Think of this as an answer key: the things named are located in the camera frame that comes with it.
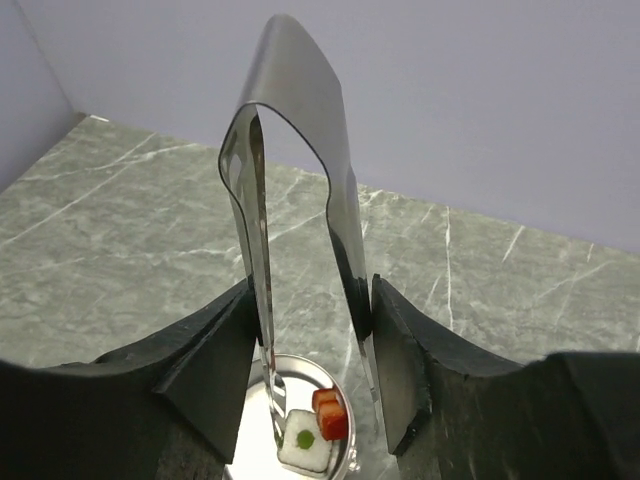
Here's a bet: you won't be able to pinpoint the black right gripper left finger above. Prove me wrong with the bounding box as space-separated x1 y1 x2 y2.
1 280 258 479

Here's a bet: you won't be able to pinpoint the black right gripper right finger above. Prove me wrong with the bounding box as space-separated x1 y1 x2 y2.
372 277 639 479

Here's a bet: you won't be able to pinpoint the sushi roll piece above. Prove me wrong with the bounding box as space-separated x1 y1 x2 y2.
277 409 332 475

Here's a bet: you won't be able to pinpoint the steel serving tongs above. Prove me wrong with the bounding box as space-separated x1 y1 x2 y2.
216 13 385 449

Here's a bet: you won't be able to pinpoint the round steel lunch box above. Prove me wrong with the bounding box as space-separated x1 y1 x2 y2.
223 354 355 480

